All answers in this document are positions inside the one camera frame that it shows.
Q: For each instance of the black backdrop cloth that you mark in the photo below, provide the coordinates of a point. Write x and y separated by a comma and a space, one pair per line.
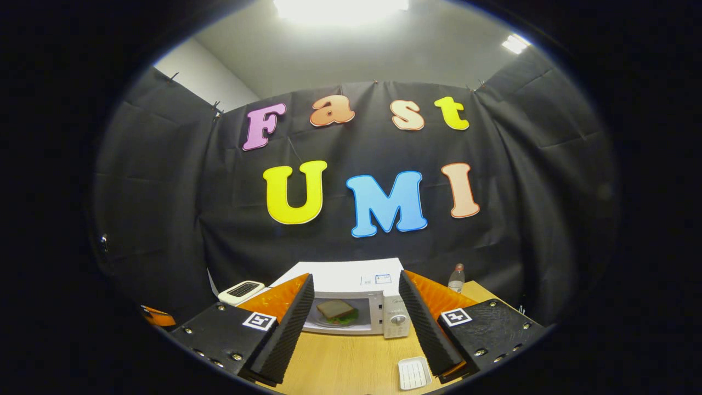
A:
351, 148

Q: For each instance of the white toaster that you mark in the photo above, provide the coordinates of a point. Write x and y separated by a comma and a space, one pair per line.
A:
241, 291

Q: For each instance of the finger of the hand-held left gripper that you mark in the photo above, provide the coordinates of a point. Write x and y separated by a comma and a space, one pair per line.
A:
159, 317

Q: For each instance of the clear bottle with red label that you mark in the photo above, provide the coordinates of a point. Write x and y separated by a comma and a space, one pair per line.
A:
456, 282

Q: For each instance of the small ceiling light panel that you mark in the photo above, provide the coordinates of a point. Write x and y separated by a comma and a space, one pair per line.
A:
515, 44

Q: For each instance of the white microwave oven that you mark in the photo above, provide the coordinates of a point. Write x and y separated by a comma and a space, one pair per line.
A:
345, 274

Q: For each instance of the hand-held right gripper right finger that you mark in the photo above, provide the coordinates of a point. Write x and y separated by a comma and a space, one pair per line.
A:
425, 329

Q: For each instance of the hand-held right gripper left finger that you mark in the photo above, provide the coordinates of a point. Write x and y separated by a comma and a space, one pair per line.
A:
288, 334

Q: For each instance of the large ceiling light panel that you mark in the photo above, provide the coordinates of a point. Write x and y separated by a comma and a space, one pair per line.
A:
340, 8

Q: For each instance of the small white ribbed tray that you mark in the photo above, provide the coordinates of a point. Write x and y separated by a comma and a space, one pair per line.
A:
414, 373

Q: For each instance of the lettuce sandwich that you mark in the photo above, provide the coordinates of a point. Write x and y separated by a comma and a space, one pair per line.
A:
334, 310

